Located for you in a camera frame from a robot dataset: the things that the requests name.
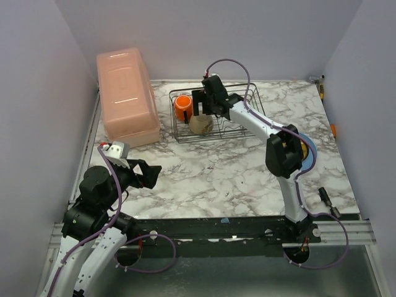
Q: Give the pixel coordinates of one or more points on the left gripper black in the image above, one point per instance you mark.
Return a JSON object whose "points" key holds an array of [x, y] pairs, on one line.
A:
{"points": [[136, 172]]}

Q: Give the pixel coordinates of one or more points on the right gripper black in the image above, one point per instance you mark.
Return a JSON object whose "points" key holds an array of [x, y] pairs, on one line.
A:
{"points": [[203, 95]]}

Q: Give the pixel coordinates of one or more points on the orange mug black handle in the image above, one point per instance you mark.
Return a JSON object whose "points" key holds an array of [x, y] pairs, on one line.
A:
{"points": [[183, 108]]}

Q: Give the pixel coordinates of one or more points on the white ceramic bowl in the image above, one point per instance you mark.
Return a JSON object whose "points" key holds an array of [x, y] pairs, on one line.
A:
{"points": [[201, 124]]}

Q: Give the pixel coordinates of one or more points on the yellow patterned plate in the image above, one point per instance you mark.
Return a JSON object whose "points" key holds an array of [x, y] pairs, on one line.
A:
{"points": [[305, 149]]}

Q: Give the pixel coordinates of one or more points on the blue plate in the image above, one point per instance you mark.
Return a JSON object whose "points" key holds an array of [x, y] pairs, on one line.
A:
{"points": [[309, 163]]}

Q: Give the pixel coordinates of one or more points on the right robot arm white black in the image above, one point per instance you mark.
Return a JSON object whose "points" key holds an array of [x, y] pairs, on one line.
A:
{"points": [[283, 155]]}

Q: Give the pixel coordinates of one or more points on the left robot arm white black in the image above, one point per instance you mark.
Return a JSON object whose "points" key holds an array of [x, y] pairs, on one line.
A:
{"points": [[90, 237]]}

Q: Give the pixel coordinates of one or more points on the pink plastic storage box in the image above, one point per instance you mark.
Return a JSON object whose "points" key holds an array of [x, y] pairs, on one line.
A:
{"points": [[128, 104]]}

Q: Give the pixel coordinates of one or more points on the yellow tool at corner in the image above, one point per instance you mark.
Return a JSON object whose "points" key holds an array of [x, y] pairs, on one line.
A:
{"points": [[321, 91]]}

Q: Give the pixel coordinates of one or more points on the white plastic fitting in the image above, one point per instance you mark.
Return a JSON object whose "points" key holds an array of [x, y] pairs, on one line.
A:
{"points": [[313, 201]]}

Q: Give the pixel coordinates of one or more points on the black metal connector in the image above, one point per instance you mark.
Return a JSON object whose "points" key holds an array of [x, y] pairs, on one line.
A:
{"points": [[326, 200]]}

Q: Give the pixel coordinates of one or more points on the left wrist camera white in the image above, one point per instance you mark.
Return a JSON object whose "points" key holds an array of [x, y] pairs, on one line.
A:
{"points": [[117, 152]]}

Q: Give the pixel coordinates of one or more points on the black wire dish rack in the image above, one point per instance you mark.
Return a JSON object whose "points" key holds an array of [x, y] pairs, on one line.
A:
{"points": [[223, 129]]}

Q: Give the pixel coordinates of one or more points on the black mounting rail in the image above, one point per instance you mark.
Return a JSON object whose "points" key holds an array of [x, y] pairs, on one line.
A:
{"points": [[213, 237]]}

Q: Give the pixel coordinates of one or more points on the orange clamp on wall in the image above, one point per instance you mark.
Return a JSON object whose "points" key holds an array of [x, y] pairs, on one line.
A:
{"points": [[334, 131]]}

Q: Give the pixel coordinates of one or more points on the aluminium frame rail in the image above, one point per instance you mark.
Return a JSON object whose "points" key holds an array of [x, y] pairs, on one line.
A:
{"points": [[359, 232]]}

